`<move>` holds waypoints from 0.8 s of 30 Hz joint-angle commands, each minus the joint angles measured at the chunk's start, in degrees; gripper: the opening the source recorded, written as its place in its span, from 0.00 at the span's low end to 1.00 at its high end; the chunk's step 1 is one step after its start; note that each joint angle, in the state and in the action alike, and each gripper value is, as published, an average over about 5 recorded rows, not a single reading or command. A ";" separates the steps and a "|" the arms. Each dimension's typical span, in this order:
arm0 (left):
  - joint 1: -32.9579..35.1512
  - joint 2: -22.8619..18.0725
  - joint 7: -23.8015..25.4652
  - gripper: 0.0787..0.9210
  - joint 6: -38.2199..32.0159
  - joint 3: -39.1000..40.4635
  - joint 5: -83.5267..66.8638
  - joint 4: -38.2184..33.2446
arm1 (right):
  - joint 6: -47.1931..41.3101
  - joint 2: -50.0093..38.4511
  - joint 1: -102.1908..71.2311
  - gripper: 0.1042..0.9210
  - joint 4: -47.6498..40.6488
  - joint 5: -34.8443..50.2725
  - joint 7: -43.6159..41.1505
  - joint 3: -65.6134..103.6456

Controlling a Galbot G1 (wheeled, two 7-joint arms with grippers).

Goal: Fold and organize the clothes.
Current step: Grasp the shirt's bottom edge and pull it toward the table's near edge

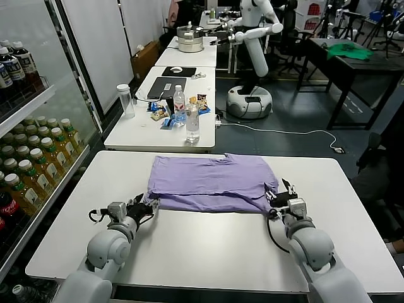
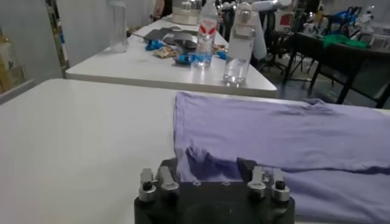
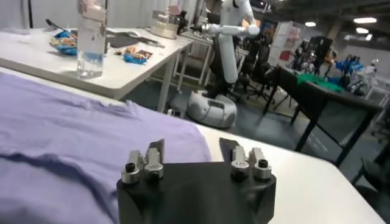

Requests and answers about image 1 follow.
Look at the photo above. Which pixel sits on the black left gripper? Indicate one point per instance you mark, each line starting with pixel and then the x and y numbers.
pixel 139 211

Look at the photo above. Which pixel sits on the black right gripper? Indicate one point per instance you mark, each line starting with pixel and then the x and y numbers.
pixel 282 199

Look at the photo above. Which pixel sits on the purple t-shirt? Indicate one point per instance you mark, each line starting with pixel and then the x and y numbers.
pixel 205 180

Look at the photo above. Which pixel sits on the long white side table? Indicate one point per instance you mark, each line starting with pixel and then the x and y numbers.
pixel 132 132

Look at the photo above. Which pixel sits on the blue snack packet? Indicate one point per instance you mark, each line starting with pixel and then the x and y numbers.
pixel 168 123
pixel 153 106
pixel 204 110

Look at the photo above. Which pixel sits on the beige snack packet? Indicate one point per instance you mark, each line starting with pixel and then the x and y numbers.
pixel 159 114

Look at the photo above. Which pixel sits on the clear plastic water bottle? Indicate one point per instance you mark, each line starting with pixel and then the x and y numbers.
pixel 192 126

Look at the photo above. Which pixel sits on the yellow tea bottle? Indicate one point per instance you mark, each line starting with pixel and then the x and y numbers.
pixel 10 163
pixel 36 184
pixel 71 135
pixel 63 146
pixel 52 122
pixel 45 172
pixel 55 159
pixel 22 151
pixel 33 141
pixel 42 131
pixel 23 197

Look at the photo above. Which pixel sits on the red label water bottle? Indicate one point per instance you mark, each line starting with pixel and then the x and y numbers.
pixel 179 105

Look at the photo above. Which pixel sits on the clear tumbler white lid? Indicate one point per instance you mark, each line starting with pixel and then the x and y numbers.
pixel 127 101

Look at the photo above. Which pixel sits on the black office chair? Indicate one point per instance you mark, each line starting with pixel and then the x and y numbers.
pixel 375 151
pixel 290 25

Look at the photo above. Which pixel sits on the yellow snack packet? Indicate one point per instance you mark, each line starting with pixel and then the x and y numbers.
pixel 192 100

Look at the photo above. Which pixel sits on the black laptop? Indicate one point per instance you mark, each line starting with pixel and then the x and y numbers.
pixel 162 90

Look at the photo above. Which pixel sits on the white computer mouse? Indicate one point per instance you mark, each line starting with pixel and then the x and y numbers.
pixel 176 69

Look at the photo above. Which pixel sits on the small white clip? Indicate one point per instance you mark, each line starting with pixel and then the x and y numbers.
pixel 198 76

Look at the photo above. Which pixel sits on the black mouse pad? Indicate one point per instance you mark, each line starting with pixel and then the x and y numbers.
pixel 187 72

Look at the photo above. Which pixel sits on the white humanoid robot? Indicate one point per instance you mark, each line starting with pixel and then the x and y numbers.
pixel 255 53

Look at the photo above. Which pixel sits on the red label cola bottle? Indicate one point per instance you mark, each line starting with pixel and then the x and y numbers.
pixel 8 211

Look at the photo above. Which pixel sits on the brown cardboard box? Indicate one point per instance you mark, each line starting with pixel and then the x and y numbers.
pixel 145 60

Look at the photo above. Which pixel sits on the glass door display fridge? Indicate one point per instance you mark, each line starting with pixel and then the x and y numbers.
pixel 63 79

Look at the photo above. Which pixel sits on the black metal table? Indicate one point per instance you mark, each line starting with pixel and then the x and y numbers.
pixel 363 66

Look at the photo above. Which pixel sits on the small white table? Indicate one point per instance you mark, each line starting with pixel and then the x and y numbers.
pixel 195 58

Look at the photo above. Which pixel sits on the green cloth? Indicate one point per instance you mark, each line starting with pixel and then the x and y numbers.
pixel 344 52

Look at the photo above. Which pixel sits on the green label clear bottle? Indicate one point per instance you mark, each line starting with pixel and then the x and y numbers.
pixel 23 293

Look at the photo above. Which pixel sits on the white partition panel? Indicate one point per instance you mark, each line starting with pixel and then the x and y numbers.
pixel 94 47

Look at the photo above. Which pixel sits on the steel steamer pot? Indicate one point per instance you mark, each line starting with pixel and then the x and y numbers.
pixel 189 41

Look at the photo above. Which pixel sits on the dark tea bottle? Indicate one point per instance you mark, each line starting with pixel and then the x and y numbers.
pixel 23 63
pixel 6 72
pixel 4 43

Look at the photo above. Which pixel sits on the small green bottle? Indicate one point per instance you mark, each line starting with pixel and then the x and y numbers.
pixel 213 13

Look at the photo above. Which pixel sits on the blue storage bin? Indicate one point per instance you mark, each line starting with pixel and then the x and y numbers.
pixel 376 16

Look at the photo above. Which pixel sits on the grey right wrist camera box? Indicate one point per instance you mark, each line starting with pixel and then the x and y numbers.
pixel 297 207

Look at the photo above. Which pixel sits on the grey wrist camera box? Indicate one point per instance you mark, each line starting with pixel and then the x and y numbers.
pixel 116 210
pixel 297 207

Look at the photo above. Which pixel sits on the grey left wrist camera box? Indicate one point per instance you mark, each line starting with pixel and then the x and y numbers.
pixel 116 210

